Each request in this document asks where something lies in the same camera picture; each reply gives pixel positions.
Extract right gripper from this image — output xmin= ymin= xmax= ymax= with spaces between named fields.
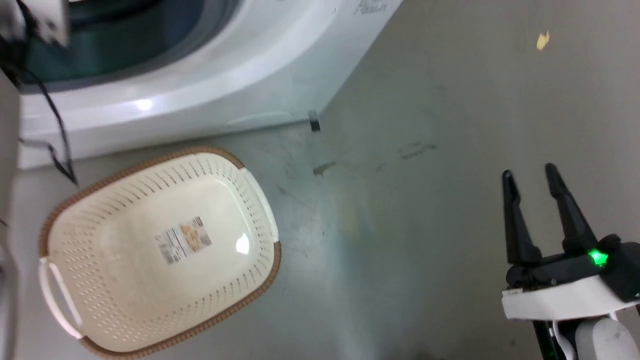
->
xmin=501 ymin=162 xmax=640 ymax=322

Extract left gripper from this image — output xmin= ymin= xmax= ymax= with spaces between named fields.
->
xmin=0 ymin=0 xmax=70 ymax=49

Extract grey washing machine drum opening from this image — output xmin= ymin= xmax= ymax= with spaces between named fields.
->
xmin=19 ymin=0 xmax=246 ymax=95

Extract white washing machine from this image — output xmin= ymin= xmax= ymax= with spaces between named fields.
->
xmin=17 ymin=0 xmax=404 ymax=171

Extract cream laundry basket brown rim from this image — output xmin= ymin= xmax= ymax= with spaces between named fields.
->
xmin=38 ymin=145 xmax=283 ymax=360

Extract printed label sticker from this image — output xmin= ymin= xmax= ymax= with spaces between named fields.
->
xmin=153 ymin=216 xmax=213 ymax=265

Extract thin black cable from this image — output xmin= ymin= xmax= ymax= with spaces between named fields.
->
xmin=0 ymin=0 xmax=79 ymax=187

